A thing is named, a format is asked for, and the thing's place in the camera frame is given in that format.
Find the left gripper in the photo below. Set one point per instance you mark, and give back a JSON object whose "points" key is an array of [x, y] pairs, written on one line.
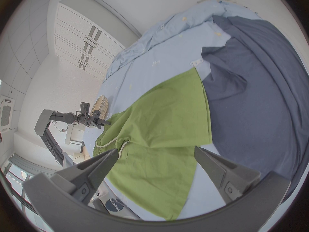
{"points": [[96, 119]]}

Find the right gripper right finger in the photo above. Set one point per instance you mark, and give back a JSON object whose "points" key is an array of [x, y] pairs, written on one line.
{"points": [[217, 170]]}

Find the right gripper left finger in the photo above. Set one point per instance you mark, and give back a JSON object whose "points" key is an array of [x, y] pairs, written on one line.
{"points": [[96, 170]]}

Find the green shorts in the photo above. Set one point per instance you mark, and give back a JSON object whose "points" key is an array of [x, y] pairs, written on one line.
{"points": [[164, 129]]}

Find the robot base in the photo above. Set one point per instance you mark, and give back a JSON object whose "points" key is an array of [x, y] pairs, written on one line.
{"points": [[115, 203]]}

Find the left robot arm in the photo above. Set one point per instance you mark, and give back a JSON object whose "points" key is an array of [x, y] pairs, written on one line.
{"points": [[43, 122]]}

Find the round woven basket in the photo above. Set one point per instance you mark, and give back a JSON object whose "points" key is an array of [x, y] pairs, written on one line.
{"points": [[101, 105]]}

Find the dark blue garment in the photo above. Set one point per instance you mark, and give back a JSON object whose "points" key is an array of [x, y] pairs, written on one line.
{"points": [[253, 105]]}

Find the bed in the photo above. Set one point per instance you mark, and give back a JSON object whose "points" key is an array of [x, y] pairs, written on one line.
{"points": [[169, 57]]}

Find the window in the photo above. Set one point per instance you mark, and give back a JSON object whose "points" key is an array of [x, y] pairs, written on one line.
{"points": [[14, 177]]}

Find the white wardrobe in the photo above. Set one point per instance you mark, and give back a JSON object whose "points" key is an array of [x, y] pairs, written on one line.
{"points": [[79, 32]]}

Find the white ceiling air conditioner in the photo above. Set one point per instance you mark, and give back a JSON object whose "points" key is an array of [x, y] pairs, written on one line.
{"points": [[6, 112]]}

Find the pale blue quilt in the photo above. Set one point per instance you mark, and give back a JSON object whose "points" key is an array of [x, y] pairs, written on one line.
{"points": [[169, 25]]}

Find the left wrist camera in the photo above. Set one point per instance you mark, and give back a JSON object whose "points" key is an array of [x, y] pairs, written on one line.
{"points": [[85, 106]]}

